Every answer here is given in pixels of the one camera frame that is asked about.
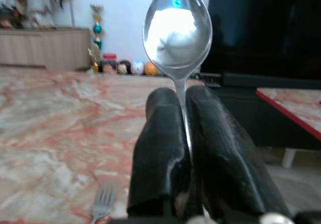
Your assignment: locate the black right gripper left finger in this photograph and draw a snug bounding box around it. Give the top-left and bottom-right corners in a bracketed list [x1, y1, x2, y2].
[126, 87, 204, 219]

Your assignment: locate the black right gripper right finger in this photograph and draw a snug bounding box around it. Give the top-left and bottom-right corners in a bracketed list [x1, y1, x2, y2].
[185, 84, 294, 221]

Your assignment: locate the silver metal spoon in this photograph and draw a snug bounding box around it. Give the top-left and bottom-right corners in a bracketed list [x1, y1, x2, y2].
[142, 0, 213, 159]

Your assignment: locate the black low television cabinet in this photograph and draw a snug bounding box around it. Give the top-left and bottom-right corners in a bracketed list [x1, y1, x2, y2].
[200, 72, 321, 151]

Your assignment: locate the white table leg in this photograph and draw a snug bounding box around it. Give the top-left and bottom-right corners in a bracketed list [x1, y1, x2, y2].
[281, 148, 298, 169]

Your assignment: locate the orange toy ball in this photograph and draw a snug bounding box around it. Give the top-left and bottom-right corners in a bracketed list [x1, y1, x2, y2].
[143, 62, 159, 77]

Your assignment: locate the silver metal fork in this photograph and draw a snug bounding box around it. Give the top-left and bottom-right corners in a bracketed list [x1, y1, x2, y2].
[90, 182, 118, 224]

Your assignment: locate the white toy ball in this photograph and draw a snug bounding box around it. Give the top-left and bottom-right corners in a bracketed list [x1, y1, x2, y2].
[130, 60, 145, 76]

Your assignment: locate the doll head with dark hair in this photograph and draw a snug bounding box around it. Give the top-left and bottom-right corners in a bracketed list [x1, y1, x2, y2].
[117, 60, 132, 75]

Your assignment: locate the marble table with red edge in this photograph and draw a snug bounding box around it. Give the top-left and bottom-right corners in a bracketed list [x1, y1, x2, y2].
[256, 87, 321, 142]

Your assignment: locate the doll head with brown face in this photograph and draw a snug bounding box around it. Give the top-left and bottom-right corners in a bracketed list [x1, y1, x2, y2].
[102, 61, 117, 74]

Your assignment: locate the jar with red lid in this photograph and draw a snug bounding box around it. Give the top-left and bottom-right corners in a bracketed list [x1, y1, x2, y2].
[102, 54, 118, 63]

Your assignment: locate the black flat screen television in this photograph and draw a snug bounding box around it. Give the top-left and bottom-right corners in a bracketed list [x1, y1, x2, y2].
[200, 0, 321, 82]

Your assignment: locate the light wooden sideboard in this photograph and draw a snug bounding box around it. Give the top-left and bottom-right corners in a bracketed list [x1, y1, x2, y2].
[0, 26, 91, 71]

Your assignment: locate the dried flower arrangement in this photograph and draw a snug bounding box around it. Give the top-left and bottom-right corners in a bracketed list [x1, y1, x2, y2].
[0, 0, 62, 30]

